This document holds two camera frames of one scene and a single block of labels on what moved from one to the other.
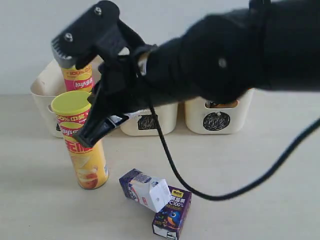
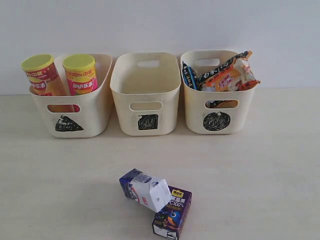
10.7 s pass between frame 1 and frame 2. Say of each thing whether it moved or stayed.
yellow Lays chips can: moved
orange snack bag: moved
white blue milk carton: stayed
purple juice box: stayed
